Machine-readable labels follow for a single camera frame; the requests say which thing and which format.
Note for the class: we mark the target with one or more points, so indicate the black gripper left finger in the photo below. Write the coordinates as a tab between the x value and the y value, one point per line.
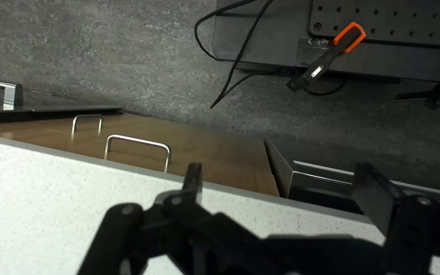
122	234

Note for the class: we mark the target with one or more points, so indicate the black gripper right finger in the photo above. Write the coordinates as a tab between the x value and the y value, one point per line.
408	229

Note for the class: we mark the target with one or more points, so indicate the open grey drawer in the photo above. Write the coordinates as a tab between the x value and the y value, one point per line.
321	183

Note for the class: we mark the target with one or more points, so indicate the wooden base cabinet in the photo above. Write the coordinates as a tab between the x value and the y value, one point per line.
214	153

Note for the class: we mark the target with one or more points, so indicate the black perforated breadboard table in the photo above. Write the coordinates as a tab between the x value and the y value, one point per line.
397	30

